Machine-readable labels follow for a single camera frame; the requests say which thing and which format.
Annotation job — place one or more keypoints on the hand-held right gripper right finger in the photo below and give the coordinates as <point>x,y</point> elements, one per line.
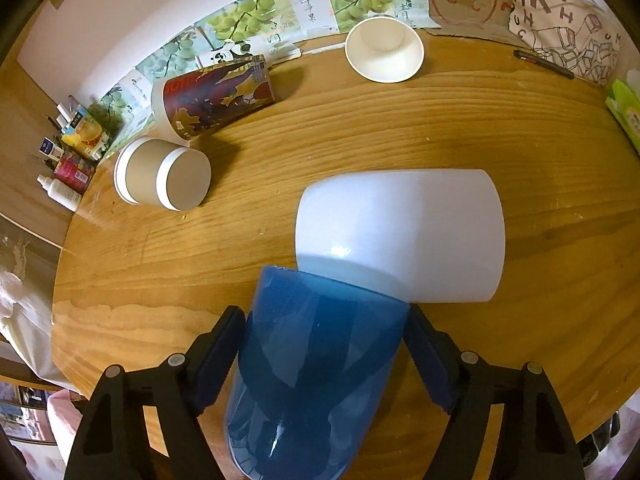
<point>434,367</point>

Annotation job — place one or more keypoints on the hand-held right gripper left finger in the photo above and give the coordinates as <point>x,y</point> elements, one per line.
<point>214,375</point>

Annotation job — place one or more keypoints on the blue translucent plastic cup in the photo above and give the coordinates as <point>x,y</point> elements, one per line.
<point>310,360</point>

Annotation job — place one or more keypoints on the white plastic cup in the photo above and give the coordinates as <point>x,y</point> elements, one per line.
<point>405,230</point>

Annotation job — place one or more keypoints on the brown sleeved white paper cup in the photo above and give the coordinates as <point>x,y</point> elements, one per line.
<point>162,172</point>

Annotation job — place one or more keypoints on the red printed paper cup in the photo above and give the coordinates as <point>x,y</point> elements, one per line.
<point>212,97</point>

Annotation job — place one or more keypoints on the white cloth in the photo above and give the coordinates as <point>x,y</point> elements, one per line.
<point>25,320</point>

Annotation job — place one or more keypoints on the white squeeze bottle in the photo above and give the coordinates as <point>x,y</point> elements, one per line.
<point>60,191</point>

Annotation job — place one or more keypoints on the pink printed packet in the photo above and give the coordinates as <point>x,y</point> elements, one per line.
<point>74,170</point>

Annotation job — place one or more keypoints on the black pen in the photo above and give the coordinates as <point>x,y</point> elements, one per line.
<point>545,63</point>

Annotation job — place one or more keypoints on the green tissue packet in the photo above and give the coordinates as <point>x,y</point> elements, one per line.
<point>627,107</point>

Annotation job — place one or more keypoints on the grape printed paper sheet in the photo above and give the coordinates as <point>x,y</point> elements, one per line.
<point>280,20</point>

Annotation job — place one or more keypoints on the printed canvas tote bag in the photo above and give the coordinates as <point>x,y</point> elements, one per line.
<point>560,25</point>

